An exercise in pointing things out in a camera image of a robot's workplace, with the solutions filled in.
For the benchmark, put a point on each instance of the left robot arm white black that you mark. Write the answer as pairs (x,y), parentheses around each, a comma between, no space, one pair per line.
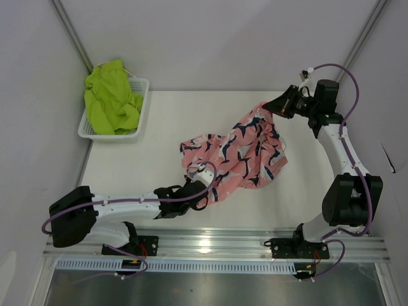
(82,216)

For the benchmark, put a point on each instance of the aluminium mounting rail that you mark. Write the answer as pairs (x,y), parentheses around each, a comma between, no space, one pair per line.
(247,244)

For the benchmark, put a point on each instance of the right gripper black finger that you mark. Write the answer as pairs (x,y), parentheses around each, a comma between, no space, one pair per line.
(280,108)
(289,94)

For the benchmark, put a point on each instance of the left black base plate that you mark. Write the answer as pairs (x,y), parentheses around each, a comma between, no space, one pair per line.
(145,245)

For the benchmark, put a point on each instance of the left aluminium frame post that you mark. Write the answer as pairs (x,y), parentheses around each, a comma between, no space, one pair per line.
(71,33)

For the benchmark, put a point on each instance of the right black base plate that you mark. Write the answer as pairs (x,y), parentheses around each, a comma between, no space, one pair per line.
(288,248)

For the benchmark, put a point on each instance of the white slotted cable duct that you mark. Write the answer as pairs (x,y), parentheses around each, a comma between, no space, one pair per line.
(169,265)

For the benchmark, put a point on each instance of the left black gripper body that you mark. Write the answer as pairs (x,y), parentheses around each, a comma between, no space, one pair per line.
(183,210)

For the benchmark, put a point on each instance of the pink shark print shorts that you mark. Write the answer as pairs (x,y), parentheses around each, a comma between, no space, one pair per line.
(250,156)

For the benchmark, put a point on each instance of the aluminium frame post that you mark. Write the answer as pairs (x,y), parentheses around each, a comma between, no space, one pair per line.
(364,35)
(71,33)

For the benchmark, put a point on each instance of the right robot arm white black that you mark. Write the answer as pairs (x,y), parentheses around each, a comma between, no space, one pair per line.
(350,203)

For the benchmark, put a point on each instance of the lime green shorts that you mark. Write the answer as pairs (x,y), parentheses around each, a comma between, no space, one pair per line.
(111,106)

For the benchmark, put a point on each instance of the right aluminium frame post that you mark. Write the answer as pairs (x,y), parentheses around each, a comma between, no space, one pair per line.
(364,35)

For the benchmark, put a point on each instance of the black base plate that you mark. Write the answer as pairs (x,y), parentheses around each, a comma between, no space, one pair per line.
(145,245)
(288,248)

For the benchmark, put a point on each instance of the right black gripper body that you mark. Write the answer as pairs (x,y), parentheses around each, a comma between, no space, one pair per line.
(303,106)

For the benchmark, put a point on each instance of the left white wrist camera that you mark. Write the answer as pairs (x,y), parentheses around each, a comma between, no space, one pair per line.
(201,172)

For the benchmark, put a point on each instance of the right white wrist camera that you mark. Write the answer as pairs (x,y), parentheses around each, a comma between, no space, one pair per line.
(306,78)

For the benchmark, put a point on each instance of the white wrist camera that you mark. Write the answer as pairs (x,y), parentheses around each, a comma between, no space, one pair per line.
(306,78)
(201,172)

